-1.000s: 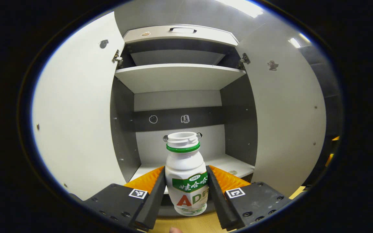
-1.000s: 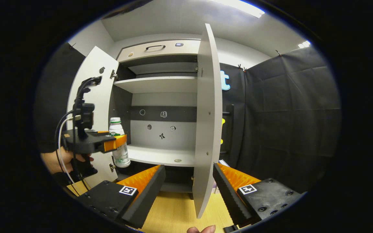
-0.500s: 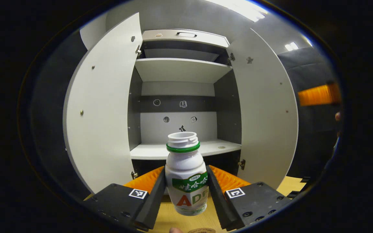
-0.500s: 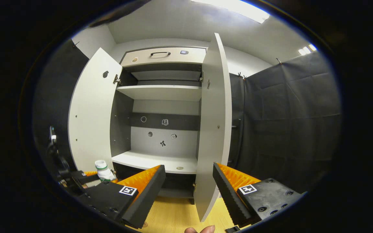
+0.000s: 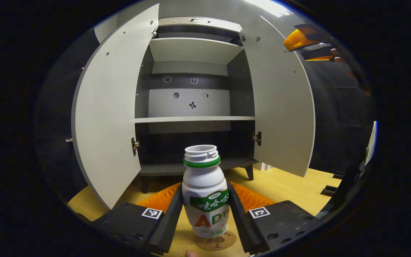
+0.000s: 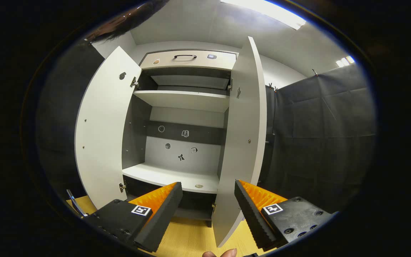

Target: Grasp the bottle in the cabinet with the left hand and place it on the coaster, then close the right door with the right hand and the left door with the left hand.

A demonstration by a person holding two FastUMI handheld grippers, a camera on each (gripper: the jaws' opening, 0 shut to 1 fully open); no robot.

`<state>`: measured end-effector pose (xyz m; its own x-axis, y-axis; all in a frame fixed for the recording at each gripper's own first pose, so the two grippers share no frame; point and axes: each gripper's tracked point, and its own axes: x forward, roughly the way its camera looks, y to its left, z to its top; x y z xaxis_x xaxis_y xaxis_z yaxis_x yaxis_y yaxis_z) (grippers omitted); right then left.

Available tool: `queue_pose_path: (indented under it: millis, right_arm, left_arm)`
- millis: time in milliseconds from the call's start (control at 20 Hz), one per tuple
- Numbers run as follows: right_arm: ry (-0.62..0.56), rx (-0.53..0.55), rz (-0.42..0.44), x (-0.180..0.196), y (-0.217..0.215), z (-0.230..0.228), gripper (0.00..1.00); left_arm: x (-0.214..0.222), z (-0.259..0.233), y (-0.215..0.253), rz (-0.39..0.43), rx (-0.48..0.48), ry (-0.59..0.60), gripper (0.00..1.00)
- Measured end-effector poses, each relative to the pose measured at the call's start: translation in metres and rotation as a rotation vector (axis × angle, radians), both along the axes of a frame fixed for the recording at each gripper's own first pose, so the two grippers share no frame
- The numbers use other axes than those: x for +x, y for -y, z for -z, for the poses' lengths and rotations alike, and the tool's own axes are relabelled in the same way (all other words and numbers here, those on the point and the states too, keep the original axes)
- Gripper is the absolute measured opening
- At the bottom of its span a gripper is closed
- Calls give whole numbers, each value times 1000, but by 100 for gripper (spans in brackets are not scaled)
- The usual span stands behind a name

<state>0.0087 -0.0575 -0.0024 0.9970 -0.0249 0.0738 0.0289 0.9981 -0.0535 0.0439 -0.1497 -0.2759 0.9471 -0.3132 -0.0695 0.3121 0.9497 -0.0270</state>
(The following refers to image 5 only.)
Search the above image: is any white board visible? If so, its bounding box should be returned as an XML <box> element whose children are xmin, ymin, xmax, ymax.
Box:
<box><xmin>365</xmin><ymin>121</ymin><xmax>378</xmax><ymax>165</ymax></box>

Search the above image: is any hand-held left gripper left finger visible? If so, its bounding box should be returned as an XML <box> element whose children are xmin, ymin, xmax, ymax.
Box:
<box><xmin>91</xmin><ymin>183</ymin><xmax>184</xmax><ymax>256</ymax></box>

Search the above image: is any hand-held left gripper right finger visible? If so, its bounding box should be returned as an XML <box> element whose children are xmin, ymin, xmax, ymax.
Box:
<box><xmin>226</xmin><ymin>181</ymin><xmax>322</xmax><ymax>255</ymax></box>

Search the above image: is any grey cabinet door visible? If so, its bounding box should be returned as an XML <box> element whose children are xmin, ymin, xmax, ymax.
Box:
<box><xmin>71</xmin><ymin>4</ymin><xmax>160</xmax><ymax>210</ymax></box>
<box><xmin>241</xmin><ymin>16</ymin><xmax>316</xmax><ymax>178</ymax></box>

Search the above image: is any black backdrop cloth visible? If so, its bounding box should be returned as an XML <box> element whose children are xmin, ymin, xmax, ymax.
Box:
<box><xmin>34</xmin><ymin>29</ymin><xmax>97</xmax><ymax>200</ymax></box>
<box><xmin>304</xmin><ymin>61</ymin><xmax>374</xmax><ymax>175</ymax></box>

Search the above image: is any white bottle with green label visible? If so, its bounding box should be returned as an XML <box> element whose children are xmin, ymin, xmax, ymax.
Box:
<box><xmin>182</xmin><ymin>145</ymin><xmax>230</xmax><ymax>238</ymax></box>

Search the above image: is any black stand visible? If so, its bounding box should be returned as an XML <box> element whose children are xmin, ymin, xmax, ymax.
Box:
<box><xmin>320</xmin><ymin>161</ymin><xmax>367</xmax><ymax>215</ymax></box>

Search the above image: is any grey cabinet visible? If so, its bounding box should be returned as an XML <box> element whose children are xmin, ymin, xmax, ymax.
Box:
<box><xmin>134</xmin><ymin>17</ymin><xmax>263</xmax><ymax>194</ymax></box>

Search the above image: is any grey cabinet drawer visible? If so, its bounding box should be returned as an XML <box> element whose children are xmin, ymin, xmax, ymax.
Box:
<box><xmin>158</xmin><ymin>17</ymin><xmax>242</xmax><ymax>32</ymax></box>

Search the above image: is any round cork coaster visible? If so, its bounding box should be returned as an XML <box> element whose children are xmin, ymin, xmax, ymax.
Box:
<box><xmin>196</xmin><ymin>230</ymin><xmax>237</xmax><ymax>251</ymax></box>

